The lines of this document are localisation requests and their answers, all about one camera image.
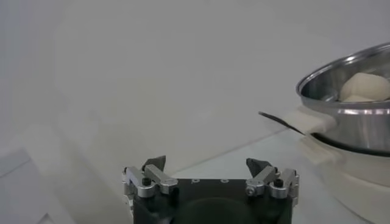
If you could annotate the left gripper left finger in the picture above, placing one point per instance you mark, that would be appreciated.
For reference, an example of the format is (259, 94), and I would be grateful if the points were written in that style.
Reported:
(158, 178)

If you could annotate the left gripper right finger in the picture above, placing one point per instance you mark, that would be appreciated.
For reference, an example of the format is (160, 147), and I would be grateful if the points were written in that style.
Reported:
(262, 179)

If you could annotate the white steamed baozi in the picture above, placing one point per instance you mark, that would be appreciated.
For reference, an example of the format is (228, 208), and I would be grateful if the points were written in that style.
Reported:
(365, 85)

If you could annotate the steel electric steamer pot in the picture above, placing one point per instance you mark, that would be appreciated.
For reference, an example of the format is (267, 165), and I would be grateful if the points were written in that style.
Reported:
(365, 131)

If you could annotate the white electric cooker base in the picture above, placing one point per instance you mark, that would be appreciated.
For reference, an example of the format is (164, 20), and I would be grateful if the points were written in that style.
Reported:
(359, 182)

